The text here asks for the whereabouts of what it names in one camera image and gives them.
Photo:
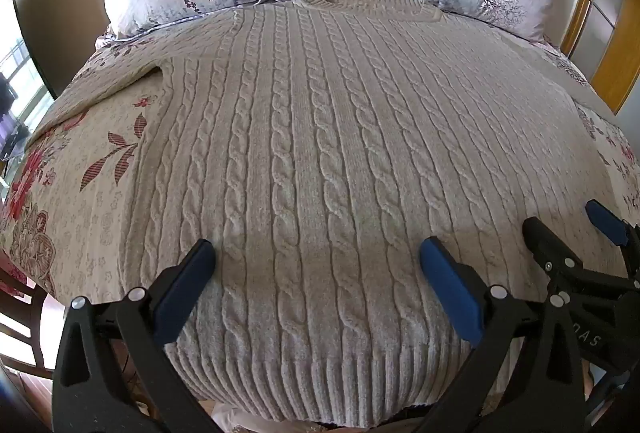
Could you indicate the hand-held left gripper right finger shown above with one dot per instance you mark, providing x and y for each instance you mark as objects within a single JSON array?
[{"x": 450, "y": 283}]

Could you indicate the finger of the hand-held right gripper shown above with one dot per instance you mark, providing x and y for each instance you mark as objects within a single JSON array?
[
  {"x": 552, "y": 253},
  {"x": 607, "y": 224}
]

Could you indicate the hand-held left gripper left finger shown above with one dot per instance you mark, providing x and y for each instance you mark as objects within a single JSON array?
[{"x": 187, "y": 283}]

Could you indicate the floral bed sheet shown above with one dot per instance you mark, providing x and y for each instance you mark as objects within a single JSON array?
[{"x": 75, "y": 213}]

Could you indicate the dark wooden chair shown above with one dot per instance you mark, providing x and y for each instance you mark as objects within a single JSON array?
[{"x": 25, "y": 313}]

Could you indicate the window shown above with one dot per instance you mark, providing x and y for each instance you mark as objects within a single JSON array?
[{"x": 17, "y": 78}]

